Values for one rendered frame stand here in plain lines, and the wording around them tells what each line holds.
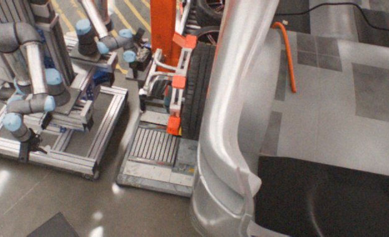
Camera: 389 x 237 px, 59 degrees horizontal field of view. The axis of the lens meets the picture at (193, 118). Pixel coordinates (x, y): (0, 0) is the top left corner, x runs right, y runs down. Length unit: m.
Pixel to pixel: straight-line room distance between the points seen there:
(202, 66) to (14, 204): 1.84
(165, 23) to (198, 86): 0.72
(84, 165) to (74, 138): 0.27
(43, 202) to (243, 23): 2.15
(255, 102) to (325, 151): 0.57
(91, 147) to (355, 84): 1.99
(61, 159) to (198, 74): 1.37
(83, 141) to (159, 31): 1.08
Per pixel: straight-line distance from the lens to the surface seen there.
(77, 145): 2.94
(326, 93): 2.34
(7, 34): 2.00
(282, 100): 2.22
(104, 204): 2.89
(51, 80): 2.26
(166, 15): 2.55
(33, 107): 1.87
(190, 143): 2.85
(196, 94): 2.04
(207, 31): 3.39
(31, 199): 3.06
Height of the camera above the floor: 2.64
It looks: 53 degrees down
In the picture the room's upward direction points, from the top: 7 degrees clockwise
